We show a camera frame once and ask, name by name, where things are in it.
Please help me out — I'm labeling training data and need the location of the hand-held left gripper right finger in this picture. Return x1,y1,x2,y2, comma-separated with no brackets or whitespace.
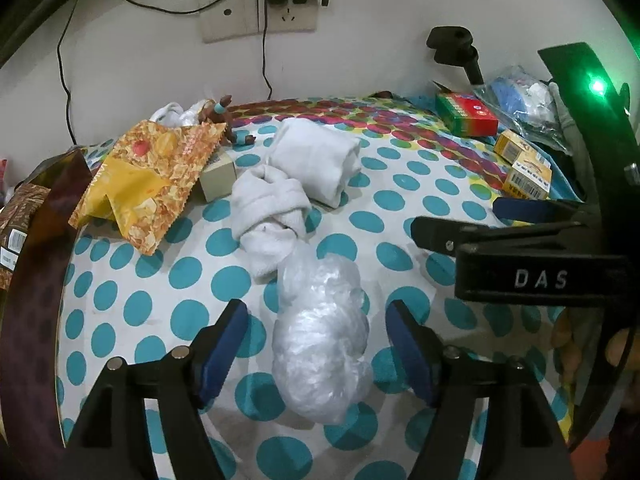
385,300,576,480

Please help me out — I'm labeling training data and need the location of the red and green box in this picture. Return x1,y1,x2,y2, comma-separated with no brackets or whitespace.
434,90,501,138

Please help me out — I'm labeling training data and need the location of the polka dot blanket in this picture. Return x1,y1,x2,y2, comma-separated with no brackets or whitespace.
55,94,576,480

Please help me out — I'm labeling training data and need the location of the clear bag with blue items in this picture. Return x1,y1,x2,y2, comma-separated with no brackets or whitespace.
471,64,573,157

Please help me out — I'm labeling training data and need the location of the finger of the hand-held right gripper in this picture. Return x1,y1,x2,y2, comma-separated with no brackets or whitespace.
492,197,598,225
410,216,598,254

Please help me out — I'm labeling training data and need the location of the small beige box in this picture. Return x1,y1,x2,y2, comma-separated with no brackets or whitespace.
197,152,239,204

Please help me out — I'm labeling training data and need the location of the beige wall socket plate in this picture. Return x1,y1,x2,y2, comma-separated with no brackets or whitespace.
257,0,319,35

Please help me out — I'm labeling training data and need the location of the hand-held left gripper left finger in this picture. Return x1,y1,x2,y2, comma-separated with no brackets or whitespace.
65,299,250,480

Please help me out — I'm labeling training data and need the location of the knotted white towel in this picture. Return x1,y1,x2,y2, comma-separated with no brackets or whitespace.
231,164,312,281

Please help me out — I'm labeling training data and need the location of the person's right hand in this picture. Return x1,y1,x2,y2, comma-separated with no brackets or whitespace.
606,329,632,362

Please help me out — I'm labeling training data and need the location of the white plastic bag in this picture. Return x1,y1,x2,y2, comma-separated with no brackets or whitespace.
149,101,211,129

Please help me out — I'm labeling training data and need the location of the brown patterned snack packet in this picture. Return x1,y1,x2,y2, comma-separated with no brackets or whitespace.
0,184,52,292

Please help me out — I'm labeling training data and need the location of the clear plastic bag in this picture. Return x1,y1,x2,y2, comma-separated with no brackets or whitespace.
270,245,376,426

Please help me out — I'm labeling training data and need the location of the beige wall switch plate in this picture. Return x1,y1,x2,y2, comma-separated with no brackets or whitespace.
200,0,261,44

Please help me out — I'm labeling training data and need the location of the black curved tube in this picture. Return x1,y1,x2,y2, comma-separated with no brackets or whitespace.
0,0,120,70

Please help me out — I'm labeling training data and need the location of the thin black wall cable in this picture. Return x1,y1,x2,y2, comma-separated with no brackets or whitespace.
56,0,82,147

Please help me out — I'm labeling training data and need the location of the black clamp stand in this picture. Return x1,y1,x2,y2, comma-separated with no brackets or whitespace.
426,25,485,87

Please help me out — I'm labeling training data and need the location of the brown toy figure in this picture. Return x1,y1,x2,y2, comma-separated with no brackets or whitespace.
199,94,257,147

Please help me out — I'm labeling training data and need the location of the orange snack packet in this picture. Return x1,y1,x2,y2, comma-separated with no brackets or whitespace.
67,119,227,257

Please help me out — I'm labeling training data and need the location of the yellow box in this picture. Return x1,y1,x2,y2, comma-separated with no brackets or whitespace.
494,129,540,165
501,152,554,202

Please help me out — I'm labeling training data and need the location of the black charger cable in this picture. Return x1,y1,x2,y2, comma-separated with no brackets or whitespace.
261,2,275,101

